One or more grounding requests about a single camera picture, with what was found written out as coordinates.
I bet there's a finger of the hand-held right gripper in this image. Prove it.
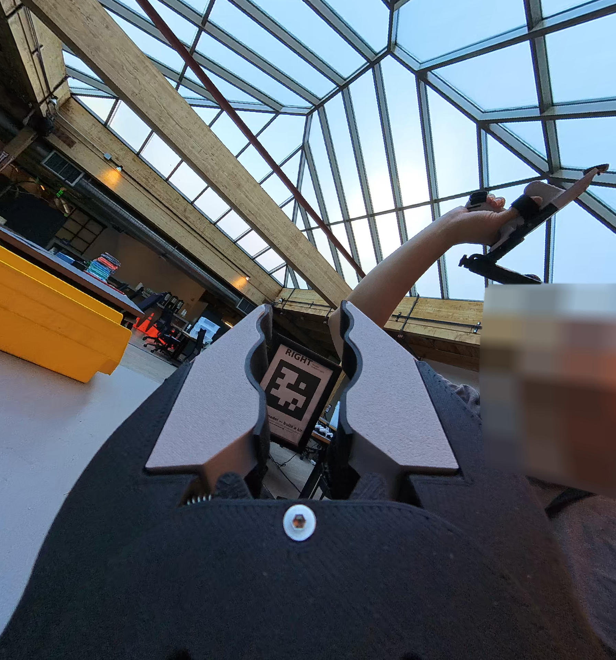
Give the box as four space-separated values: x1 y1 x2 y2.
550 163 610 209

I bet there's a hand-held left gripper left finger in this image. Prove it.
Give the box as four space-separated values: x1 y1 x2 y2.
144 303 274 498

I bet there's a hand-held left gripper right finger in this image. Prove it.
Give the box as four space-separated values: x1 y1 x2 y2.
337 300 461 498

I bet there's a person's right forearm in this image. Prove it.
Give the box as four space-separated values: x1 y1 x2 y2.
329 214 453 362

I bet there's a grey desk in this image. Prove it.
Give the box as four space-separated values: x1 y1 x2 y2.
0 340 193 660

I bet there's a person's right hand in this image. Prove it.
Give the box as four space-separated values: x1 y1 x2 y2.
439 180 559 247

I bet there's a framed marker tag sign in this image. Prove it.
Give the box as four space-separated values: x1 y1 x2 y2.
259 343 342 454

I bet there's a black office chair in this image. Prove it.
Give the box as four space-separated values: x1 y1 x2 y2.
143 304 185 356

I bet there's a stack of colourful trays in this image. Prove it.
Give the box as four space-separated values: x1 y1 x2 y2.
85 253 121 282

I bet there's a yellow plastic bin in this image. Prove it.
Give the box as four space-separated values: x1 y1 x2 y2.
0 234 132 383

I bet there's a long brown-topped table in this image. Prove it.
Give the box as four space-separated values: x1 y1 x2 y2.
0 214 144 318

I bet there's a red ceiling pipe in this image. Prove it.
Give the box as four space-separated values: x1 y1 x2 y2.
135 0 366 279

